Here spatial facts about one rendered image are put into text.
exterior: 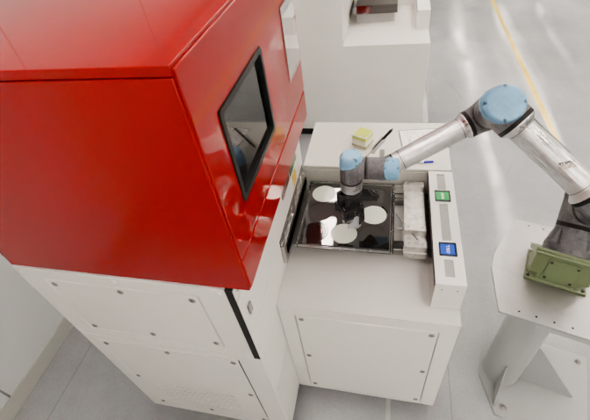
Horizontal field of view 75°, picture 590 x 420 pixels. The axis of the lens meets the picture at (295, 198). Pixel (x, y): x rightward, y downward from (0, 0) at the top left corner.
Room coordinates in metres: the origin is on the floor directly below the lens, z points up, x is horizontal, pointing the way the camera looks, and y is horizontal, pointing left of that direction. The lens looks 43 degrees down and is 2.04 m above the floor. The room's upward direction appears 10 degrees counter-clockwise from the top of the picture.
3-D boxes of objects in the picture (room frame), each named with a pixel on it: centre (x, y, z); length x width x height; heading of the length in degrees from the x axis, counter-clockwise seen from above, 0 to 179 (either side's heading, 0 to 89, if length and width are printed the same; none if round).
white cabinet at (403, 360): (1.12, -0.32, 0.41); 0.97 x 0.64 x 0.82; 162
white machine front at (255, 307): (0.96, 0.08, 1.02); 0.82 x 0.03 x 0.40; 162
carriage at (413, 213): (1.01, -0.45, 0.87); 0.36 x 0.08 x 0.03; 162
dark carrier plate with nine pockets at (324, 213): (1.07, -0.20, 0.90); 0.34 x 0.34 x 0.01; 72
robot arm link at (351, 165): (0.98, -0.20, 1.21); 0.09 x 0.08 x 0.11; 72
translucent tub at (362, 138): (1.42, -0.35, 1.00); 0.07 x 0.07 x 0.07; 46
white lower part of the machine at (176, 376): (1.07, 0.40, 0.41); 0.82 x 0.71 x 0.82; 162
